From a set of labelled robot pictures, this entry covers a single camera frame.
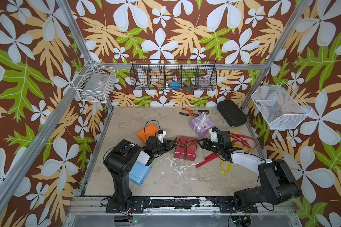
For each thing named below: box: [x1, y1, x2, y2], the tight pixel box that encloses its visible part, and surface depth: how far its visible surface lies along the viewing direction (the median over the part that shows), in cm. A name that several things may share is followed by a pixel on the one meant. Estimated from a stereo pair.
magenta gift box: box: [174, 136, 198, 162], surface depth 90 cm
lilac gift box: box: [189, 114, 216, 138], surface depth 103 cm
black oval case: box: [217, 100, 248, 127], surface depth 110 cm
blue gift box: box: [128, 161, 153, 186], surface depth 79 cm
